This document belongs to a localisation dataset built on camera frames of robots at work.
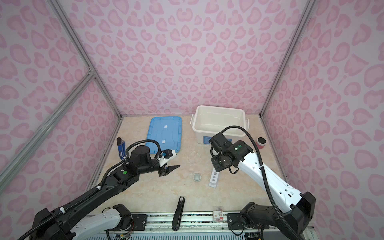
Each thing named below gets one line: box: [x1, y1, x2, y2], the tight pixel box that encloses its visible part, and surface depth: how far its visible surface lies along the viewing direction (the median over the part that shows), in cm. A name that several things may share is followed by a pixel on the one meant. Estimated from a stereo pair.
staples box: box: [213, 205, 224, 222], surface depth 75 cm
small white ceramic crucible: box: [192, 173, 202, 182], surface depth 87 cm
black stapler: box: [172, 196, 186, 232], surface depth 77 cm
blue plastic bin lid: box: [145, 116, 182, 154], surface depth 113 cm
